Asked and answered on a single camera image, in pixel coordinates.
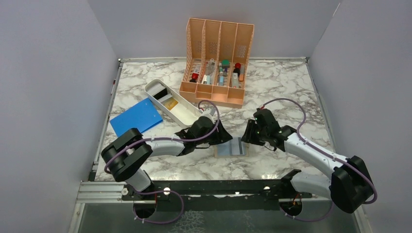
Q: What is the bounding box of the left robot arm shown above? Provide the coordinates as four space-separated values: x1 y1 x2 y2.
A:
101 116 233 200

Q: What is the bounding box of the red capped item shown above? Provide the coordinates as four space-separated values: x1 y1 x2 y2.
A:
189 73 199 83

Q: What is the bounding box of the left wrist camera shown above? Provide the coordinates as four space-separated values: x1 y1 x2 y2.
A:
202 108 216 121

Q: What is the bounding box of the purple cable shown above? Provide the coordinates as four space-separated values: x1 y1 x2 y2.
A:
259 98 378 205
103 100 221 174

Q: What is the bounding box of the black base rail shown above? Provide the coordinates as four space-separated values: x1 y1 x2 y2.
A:
121 179 312 213

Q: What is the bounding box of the red black bottle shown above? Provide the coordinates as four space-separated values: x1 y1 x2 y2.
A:
233 63 241 76

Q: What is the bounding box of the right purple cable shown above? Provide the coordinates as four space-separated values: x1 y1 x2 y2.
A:
259 98 378 205

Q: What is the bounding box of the peach desk organizer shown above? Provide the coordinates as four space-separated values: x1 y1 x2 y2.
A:
179 18 255 109

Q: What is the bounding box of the beige card holder wallet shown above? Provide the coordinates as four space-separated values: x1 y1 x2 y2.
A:
214 137 249 158

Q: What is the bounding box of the green capped bottle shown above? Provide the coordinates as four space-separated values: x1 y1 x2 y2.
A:
221 59 230 69

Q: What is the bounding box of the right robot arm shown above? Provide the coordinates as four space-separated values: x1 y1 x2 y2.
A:
241 109 375 213

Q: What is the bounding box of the gold card in tray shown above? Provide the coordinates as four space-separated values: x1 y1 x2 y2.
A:
163 98 179 111

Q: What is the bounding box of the blue notebook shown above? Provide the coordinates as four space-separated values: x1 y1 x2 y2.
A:
109 98 163 136

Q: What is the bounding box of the white card in tray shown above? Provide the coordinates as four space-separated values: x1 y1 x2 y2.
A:
147 83 165 96

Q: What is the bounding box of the black card in tray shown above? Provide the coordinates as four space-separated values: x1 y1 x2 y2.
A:
153 88 168 101

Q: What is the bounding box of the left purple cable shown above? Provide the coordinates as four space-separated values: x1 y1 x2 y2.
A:
103 100 221 174

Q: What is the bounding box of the white oblong tray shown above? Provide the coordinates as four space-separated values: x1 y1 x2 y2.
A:
144 79 201 128

